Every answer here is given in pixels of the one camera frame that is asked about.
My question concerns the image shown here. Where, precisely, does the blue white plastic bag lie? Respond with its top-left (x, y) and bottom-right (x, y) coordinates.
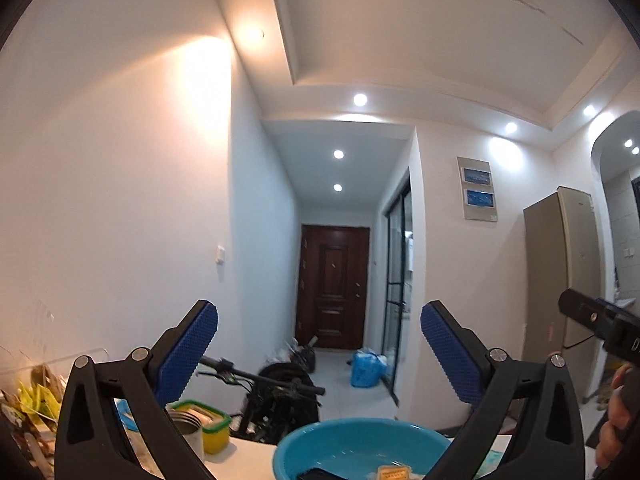
top-left (350, 351), bottom-right (389, 389)

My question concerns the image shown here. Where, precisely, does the yellow box green lid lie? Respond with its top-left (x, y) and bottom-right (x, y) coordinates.
top-left (170, 400), bottom-right (233, 455)

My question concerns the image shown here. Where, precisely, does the black framed glass door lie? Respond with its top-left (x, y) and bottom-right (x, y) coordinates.
top-left (381, 167), bottom-right (416, 406)

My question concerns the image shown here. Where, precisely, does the black trash bag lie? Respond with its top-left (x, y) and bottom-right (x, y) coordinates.
top-left (290, 340), bottom-right (317, 374)

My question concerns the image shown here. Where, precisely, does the grey wall panel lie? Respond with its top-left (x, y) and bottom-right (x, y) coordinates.
top-left (456, 156), bottom-right (500, 222)

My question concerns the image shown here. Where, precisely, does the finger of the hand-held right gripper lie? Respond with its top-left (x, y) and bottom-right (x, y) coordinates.
top-left (558, 287), bottom-right (608, 332)

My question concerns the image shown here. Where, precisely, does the cream flower print tumbler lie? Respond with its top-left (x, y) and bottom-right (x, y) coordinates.
top-left (167, 407), bottom-right (206, 467)

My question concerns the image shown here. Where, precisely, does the person's right hand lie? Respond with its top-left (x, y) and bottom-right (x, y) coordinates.
top-left (595, 362), bottom-right (640, 473)

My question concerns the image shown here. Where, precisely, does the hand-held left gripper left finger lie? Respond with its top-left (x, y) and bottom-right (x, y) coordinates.
top-left (54, 300), bottom-right (219, 480)

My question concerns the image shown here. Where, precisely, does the black flat object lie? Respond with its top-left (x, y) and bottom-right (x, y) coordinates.
top-left (299, 467), bottom-right (347, 480)

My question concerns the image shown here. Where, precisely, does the yellow plastic bag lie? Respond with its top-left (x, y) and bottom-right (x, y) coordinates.
top-left (17, 380), bottom-right (63, 420)

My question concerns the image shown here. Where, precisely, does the beige refrigerator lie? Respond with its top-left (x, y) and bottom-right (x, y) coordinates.
top-left (522, 186), bottom-right (608, 403)

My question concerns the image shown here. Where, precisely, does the black bicycle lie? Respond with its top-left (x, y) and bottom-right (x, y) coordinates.
top-left (197, 355), bottom-right (326, 443)

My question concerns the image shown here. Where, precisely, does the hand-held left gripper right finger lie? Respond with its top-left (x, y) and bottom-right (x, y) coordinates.
top-left (420, 300), bottom-right (586, 480)

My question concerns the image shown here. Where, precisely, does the brown wooden door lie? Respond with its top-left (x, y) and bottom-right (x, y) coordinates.
top-left (295, 225), bottom-right (371, 351)

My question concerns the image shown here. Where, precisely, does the blue plastic basin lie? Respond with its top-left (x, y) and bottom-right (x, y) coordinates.
top-left (272, 420), bottom-right (453, 480)

